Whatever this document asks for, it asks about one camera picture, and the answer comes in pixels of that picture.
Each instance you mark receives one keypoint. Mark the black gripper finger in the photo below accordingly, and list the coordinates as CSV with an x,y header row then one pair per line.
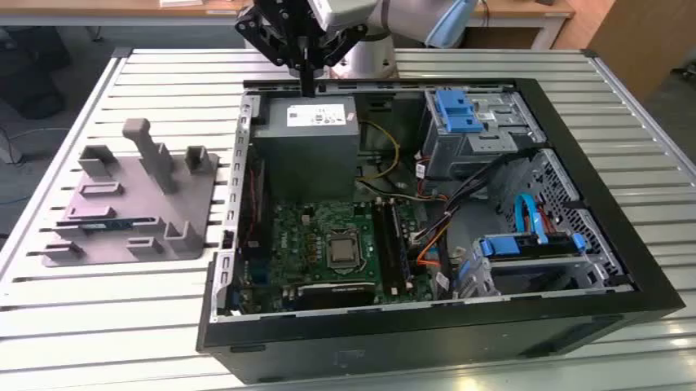
x,y
340,45
267,36

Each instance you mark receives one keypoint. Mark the RAM stick with blue label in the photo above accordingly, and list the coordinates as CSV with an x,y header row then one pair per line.
x,y
106,224

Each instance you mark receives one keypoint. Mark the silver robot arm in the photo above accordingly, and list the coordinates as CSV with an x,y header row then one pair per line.
x,y
376,57

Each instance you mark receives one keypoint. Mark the black RAM slot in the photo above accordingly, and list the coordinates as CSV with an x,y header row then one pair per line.
x,y
390,252

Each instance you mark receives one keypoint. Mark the white box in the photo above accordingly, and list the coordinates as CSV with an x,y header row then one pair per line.
x,y
182,3

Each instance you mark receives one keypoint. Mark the wooden desk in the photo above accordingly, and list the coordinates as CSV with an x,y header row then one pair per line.
x,y
137,10

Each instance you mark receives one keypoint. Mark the blue drive latch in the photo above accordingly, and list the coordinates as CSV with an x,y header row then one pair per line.
x,y
460,114

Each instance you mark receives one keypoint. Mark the grey power supply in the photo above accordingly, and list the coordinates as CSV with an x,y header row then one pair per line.
x,y
305,163

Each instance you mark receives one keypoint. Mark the metal optical drive cage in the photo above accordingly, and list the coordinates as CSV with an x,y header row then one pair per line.
x,y
516,122

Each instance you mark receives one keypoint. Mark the black bin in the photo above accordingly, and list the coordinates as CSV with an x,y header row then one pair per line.
x,y
33,81

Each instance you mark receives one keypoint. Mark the grey parts rack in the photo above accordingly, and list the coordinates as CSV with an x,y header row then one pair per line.
x,y
142,195

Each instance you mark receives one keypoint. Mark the green motherboard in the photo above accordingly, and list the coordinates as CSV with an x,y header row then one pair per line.
x,y
295,244

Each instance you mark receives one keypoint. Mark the silver CPU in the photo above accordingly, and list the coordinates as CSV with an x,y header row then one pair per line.
x,y
343,250

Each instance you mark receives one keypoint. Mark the black CPU socket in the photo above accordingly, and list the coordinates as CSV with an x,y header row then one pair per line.
x,y
328,269

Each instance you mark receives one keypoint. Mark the wooden cabinet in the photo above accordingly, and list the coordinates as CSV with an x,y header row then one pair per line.
x,y
642,40

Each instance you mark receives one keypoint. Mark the blue disk carrier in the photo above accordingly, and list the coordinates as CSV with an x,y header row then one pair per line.
x,y
503,246

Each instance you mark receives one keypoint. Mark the black graphics card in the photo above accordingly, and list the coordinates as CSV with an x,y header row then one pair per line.
x,y
337,295

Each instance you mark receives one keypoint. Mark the black chair base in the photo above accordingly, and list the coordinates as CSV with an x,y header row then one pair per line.
x,y
689,71

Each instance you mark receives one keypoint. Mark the metal disk bay cage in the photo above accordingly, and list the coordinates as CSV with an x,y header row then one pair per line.
x,y
545,269

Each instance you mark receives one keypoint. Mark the black PC case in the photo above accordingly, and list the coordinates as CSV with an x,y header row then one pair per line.
x,y
435,342

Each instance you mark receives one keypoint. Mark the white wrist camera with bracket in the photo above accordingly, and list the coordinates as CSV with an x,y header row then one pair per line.
x,y
343,12

